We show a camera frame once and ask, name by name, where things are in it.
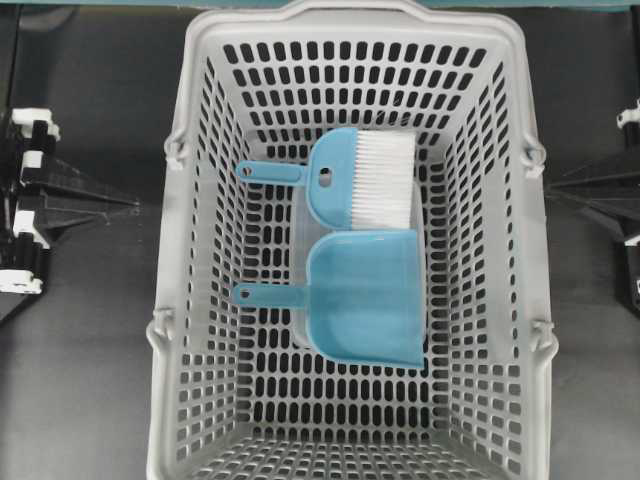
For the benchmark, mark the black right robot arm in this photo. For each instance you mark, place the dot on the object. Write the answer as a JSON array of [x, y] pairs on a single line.
[[607, 191]]

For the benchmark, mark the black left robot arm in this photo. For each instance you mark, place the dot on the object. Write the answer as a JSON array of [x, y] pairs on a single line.
[[42, 196]]

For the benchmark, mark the blue plastic dustpan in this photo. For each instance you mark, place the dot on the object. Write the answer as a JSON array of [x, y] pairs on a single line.
[[364, 298]]

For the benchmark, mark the grey plastic shopping basket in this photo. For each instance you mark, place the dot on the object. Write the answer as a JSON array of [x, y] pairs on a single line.
[[236, 392]]

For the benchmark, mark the blue hand brush white bristles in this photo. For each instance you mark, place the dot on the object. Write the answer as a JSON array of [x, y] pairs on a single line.
[[355, 179]]

